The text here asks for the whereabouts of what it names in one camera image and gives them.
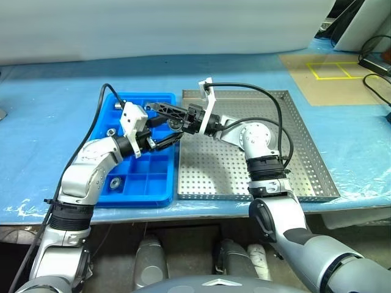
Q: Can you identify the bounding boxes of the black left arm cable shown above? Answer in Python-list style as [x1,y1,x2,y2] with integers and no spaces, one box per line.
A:
[7,83,126,293]

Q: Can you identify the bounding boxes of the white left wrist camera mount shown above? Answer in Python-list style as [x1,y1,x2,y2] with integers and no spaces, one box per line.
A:
[119,102,149,159]

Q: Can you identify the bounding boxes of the large white foam board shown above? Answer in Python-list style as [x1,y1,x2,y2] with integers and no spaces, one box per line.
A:
[0,0,337,67]

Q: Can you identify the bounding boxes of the black thin cable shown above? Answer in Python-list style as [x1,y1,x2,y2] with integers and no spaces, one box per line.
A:
[362,73,391,106]

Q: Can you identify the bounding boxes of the white leaning panel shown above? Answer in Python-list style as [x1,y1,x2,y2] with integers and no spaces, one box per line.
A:
[334,0,391,52]

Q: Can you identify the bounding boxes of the black power adapter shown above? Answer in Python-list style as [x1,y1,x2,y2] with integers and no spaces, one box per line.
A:
[359,57,391,73]

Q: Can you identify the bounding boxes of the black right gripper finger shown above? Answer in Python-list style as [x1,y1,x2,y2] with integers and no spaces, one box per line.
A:
[167,118,186,133]
[145,101,188,121]

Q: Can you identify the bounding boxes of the grey robot leg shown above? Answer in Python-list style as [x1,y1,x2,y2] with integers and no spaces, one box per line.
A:
[134,237,169,289]
[213,239,259,278]

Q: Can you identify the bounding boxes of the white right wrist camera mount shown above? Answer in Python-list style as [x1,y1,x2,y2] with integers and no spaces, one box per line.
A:
[197,77,217,135]

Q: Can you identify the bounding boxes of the blue compartment tray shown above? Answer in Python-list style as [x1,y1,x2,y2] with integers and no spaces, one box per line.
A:
[88,92,180,209]

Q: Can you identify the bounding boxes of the black looped cable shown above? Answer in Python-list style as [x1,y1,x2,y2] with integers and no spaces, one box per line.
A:
[358,35,391,63]

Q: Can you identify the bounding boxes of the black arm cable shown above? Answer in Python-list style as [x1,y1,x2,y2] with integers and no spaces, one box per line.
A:
[7,83,126,293]
[205,82,295,176]

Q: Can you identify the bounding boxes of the brown cardboard sheet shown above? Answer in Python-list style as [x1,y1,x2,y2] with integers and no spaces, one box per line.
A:
[278,53,391,107]

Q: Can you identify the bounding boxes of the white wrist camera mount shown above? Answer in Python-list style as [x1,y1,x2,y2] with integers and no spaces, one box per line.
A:
[197,77,217,135]
[119,102,149,159]

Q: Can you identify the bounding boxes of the grey right robot leg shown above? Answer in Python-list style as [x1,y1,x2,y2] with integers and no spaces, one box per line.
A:
[213,239,259,278]

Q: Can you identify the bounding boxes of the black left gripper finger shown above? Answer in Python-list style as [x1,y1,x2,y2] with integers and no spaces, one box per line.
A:
[152,131,185,151]
[146,117,169,129]

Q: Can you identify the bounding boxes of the dark background equipment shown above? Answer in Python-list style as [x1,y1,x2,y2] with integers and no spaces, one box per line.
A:
[314,15,340,46]

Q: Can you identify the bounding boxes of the grey left robot leg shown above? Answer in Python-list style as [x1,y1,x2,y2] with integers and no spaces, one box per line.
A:
[134,237,169,289]

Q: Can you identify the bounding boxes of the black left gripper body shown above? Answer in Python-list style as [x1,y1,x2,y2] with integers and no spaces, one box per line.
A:
[136,126,157,152]

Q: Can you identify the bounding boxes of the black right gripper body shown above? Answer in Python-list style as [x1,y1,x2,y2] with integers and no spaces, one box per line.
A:
[182,103,205,136]

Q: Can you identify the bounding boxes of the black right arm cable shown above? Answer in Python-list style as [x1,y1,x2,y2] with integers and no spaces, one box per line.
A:
[205,82,295,176]

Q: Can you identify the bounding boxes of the perforated metal tray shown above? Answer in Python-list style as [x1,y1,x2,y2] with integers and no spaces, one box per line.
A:
[176,89,340,203]

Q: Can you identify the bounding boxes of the grey robot torso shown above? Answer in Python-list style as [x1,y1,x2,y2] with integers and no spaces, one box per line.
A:
[131,274,306,293]

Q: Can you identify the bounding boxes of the white rounded object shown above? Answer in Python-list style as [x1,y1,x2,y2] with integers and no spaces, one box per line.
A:
[247,244,272,281]

